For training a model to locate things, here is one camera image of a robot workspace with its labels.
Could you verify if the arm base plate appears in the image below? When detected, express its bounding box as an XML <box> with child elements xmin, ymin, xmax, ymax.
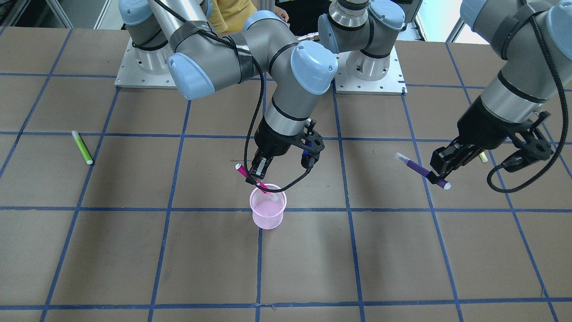
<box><xmin>114</xmin><ymin>39</ymin><xmax>176</xmax><ymax>89</ymax></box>
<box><xmin>335</xmin><ymin>47</ymin><xmax>408</xmax><ymax>95</ymax></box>

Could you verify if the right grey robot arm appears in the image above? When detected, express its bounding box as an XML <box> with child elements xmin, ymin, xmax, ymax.
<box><xmin>116</xmin><ymin>0</ymin><xmax>338</xmax><ymax>182</ymax></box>

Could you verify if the purple marker pen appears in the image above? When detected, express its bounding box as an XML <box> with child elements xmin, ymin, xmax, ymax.
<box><xmin>395</xmin><ymin>153</ymin><xmax>452</xmax><ymax>190</ymax></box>

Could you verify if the yellow marker pen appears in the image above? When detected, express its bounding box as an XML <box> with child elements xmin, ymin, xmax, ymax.
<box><xmin>479</xmin><ymin>152</ymin><xmax>488</xmax><ymax>164</ymax></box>

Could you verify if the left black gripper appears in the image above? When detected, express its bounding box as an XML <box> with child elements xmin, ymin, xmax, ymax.
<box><xmin>427</xmin><ymin>141</ymin><xmax>485</xmax><ymax>185</ymax></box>

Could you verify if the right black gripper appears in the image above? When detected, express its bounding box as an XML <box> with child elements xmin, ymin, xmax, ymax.
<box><xmin>250</xmin><ymin>121</ymin><xmax>320</xmax><ymax>181</ymax></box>

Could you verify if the pink mesh cup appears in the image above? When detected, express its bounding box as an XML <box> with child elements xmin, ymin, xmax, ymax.
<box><xmin>249</xmin><ymin>188</ymin><xmax>287</xmax><ymax>230</ymax></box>

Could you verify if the green marker pen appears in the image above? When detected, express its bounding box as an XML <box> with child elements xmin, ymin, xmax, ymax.
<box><xmin>71</xmin><ymin>130</ymin><xmax>94</xmax><ymax>165</ymax></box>

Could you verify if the person in yellow shirt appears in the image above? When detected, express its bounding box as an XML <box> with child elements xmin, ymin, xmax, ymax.
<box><xmin>208</xmin><ymin>0</ymin><xmax>290</xmax><ymax>34</ymax></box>

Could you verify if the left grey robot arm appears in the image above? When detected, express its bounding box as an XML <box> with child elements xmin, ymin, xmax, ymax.
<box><xmin>429</xmin><ymin>0</ymin><xmax>571</xmax><ymax>184</ymax></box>

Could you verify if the pink marker pen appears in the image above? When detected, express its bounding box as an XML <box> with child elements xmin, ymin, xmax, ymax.
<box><xmin>235</xmin><ymin>164</ymin><xmax>271</xmax><ymax>194</ymax></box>

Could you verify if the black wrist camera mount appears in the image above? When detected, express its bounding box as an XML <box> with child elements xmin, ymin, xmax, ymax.
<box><xmin>294</xmin><ymin>118</ymin><xmax>325</xmax><ymax>157</ymax></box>

